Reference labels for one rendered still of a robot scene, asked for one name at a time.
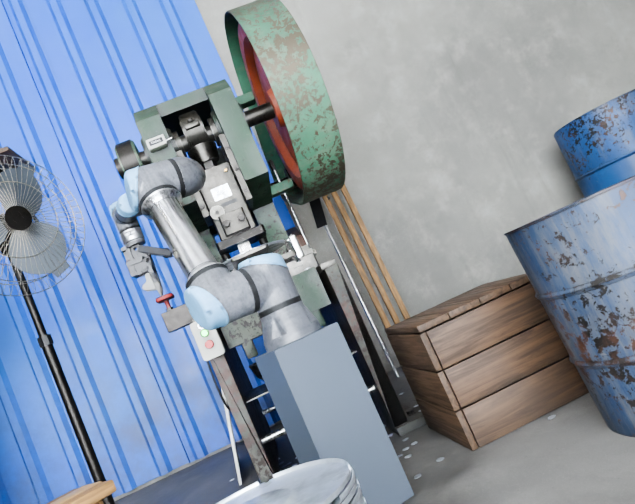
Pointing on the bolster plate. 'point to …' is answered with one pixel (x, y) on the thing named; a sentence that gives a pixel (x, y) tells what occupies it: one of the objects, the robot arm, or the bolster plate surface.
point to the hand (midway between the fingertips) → (162, 292)
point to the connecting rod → (208, 157)
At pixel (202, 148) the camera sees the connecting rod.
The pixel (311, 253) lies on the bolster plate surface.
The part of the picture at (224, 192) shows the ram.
